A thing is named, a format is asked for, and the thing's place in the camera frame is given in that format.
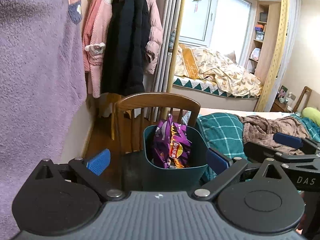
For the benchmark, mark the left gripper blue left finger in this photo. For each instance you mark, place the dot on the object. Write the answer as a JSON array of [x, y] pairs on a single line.
[[89, 171]]

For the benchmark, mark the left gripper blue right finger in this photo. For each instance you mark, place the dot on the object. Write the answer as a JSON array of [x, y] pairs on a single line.
[[227, 170]]

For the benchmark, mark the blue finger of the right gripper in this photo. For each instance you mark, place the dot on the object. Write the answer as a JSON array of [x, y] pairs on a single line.
[[288, 140]]

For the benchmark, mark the purple chip bag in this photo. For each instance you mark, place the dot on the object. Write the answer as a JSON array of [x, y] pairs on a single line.
[[171, 146]]

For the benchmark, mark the dark teal trash bin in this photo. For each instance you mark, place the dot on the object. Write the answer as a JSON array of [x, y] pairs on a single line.
[[155, 178]]

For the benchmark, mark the green pillow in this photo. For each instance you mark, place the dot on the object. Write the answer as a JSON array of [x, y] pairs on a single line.
[[312, 113]]

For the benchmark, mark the teal plaid blanket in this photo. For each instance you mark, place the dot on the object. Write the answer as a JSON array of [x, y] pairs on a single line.
[[223, 130]]

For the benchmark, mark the brown fuzzy blanket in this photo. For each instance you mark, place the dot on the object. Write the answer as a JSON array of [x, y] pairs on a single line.
[[261, 131]]

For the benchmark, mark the wooden chair black seat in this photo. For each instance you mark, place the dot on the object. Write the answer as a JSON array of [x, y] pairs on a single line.
[[131, 115]]

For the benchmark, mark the teal triangle window mat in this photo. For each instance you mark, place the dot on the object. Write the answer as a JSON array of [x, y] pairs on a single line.
[[205, 86]]

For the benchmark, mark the wooden shelf unit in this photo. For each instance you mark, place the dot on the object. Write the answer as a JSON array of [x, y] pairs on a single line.
[[263, 39]]

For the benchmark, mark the purple fleece garment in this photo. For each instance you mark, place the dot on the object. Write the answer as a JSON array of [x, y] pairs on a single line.
[[42, 87]]

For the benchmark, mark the floral yellow duvet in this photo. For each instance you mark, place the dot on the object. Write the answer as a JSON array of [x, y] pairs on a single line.
[[200, 63]]

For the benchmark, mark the light pink puffer coat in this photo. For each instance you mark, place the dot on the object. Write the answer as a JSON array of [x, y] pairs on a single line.
[[155, 39]]

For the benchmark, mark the yellow patterned curtain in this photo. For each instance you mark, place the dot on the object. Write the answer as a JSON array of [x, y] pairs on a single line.
[[288, 21]]

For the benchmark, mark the black puffer jacket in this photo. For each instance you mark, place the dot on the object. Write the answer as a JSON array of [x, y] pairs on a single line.
[[127, 37]]

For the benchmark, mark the pink fleece jacket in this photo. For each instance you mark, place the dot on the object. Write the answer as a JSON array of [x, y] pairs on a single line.
[[94, 42]]

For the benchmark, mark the grey curtain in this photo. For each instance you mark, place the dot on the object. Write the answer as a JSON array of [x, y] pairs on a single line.
[[171, 13]]

